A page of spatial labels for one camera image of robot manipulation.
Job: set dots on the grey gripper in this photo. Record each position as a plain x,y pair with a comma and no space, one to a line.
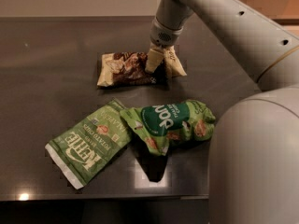
163,35

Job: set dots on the brown and cream chip bag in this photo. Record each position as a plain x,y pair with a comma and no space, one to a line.
128,68

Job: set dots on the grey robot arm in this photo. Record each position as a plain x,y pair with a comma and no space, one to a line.
253,164

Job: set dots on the green crumpled snack bag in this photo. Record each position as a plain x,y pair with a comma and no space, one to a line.
163,126

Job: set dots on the green Kettle chip bag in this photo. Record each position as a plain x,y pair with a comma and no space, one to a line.
85,149

